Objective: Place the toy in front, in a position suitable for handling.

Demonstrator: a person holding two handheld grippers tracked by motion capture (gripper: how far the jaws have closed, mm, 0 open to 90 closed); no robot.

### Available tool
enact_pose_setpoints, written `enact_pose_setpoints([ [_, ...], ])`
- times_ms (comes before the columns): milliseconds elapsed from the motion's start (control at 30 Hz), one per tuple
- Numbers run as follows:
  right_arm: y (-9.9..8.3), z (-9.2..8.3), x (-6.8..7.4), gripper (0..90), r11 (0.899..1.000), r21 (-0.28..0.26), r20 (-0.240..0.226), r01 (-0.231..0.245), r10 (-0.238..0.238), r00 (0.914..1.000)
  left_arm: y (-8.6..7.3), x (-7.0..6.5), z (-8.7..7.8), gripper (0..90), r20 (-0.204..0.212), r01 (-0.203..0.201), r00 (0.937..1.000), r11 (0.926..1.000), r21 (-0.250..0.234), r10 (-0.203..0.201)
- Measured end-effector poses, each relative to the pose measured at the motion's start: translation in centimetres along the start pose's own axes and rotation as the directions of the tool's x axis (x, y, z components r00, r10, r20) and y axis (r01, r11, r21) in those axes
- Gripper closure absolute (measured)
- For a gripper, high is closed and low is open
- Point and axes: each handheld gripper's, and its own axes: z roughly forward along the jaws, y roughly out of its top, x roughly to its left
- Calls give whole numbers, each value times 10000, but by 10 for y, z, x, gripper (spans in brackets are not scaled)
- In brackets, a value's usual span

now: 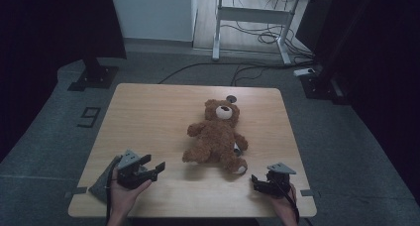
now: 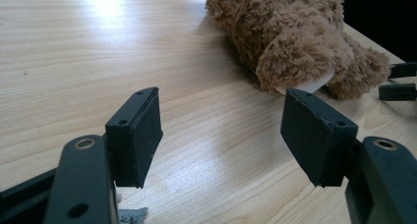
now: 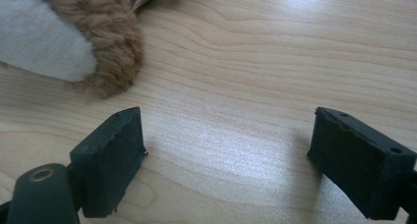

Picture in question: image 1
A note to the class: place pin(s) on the brown teddy bear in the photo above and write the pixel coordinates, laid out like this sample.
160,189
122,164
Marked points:
214,140

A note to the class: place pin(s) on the black stand base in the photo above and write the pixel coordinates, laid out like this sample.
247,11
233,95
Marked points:
95,77
317,87

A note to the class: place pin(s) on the dark curtain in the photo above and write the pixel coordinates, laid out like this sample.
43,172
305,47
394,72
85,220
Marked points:
49,37
379,54

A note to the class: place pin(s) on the white power strip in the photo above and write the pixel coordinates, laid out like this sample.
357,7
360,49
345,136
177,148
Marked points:
303,72

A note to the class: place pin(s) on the round grey table grommet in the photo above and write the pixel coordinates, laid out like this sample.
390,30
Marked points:
232,97

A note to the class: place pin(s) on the person's left hand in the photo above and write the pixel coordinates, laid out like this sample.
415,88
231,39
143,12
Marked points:
124,199

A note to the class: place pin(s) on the grey tape strip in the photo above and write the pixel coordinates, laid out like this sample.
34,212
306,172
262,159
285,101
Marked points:
307,192

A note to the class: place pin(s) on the white frame desk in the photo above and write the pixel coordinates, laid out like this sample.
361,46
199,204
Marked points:
251,14

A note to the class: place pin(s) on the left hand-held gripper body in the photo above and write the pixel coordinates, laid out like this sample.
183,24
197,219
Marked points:
130,176

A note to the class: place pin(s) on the grey doll garment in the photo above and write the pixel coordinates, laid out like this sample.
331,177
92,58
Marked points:
100,186

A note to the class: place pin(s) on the person's right hand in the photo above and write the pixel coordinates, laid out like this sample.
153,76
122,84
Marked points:
285,206

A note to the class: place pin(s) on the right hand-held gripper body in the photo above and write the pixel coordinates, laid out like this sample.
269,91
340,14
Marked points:
279,184

